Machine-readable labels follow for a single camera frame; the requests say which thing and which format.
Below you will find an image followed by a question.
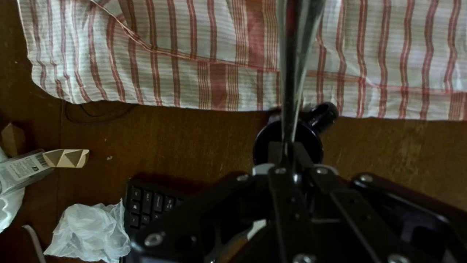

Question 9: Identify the red striped white towel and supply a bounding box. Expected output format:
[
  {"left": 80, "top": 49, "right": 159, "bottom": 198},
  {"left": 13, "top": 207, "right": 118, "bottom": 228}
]
[{"left": 16, "top": 0, "right": 467, "bottom": 122}]

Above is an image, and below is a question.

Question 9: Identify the black computer keyboard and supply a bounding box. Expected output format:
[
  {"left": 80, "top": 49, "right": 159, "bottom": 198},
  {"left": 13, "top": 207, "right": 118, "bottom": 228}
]
[{"left": 122, "top": 176, "right": 195, "bottom": 239}]

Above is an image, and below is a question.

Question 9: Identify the dark glossy cup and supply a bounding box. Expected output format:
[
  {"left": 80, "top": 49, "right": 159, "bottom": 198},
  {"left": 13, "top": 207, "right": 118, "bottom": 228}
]
[{"left": 251, "top": 101, "right": 340, "bottom": 168}]

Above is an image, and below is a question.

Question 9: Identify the metal spoon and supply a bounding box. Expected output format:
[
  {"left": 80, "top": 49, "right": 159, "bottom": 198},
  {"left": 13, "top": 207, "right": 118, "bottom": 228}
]
[{"left": 277, "top": 0, "right": 327, "bottom": 147}]

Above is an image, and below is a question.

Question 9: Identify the crumpled white tissue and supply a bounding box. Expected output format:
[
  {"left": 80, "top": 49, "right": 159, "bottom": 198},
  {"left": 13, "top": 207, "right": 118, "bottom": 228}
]
[{"left": 42, "top": 198, "right": 133, "bottom": 263}]

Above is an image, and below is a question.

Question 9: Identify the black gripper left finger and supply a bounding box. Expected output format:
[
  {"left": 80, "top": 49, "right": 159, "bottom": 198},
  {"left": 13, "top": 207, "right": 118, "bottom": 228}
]
[{"left": 122, "top": 140, "right": 293, "bottom": 263}]

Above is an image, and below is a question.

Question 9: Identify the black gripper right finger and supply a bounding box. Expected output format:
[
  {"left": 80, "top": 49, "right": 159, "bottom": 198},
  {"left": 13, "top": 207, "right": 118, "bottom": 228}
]
[{"left": 290, "top": 141, "right": 467, "bottom": 263}]

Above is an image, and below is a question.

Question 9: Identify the triangle patterned paper carton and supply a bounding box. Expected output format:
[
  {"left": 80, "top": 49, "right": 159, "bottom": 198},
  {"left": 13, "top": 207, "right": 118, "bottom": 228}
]
[{"left": 0, "top": 147, "right": 92, "bottom": 195}]

